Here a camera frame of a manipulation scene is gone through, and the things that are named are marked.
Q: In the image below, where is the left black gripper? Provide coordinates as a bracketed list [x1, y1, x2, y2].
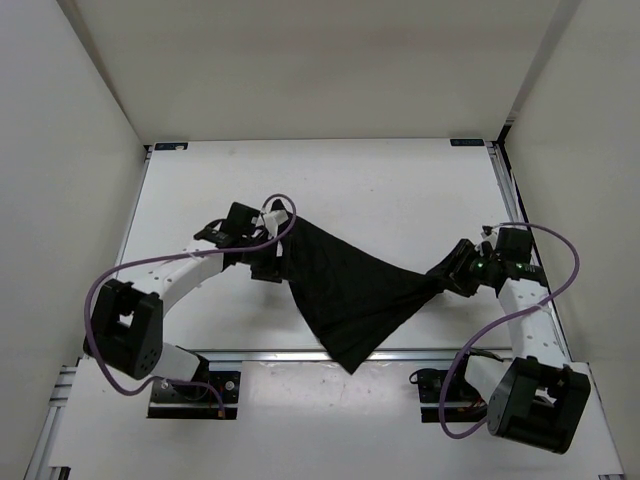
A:
[240, 233, 303, 282]

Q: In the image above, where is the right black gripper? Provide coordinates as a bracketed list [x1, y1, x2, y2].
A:
[425, 238, 493, 298]

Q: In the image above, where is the black pleated skirt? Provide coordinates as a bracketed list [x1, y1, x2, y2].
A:
[277, 216, 454, 374]

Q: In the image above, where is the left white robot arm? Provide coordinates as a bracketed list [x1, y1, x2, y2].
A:
[84, 231, 285, 400]

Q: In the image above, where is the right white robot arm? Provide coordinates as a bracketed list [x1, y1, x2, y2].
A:
[438, 240, 591, 454]

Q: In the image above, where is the right blue corner label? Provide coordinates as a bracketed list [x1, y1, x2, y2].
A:
[450, 138, 485, 147]

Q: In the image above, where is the blue corner label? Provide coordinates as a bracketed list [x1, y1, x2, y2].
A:
[450, 138, 485, 147]
[154, 142, 188, 151]

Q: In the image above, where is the left blue corner label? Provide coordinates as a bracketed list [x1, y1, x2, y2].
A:
[154, 142, 188, 151]

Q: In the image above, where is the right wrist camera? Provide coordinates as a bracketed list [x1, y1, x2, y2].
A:
[481, 226, 534, 264]

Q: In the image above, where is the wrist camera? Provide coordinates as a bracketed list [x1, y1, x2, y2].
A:
[193, 202, 260, 248]
[481, 226, 534, 264]

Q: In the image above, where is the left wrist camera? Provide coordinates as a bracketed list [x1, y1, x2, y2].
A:
[193, 202, 260, 248]

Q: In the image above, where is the front aluminium frame rail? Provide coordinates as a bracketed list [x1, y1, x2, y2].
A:
[82, 348, 501, 366]

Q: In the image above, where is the aluminium frame rail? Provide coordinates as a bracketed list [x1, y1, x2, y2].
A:
[487, 141, 571, 358]
[82, 348, 501, 366]

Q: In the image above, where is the right aluminium frame rail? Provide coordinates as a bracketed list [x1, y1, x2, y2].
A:
[487, 141, 571, 358]

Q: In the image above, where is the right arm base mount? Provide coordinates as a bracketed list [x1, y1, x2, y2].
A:
[409, 367, 516, 424]

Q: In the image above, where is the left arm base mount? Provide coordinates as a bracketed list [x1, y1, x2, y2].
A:
[147, 370, 241, 421]

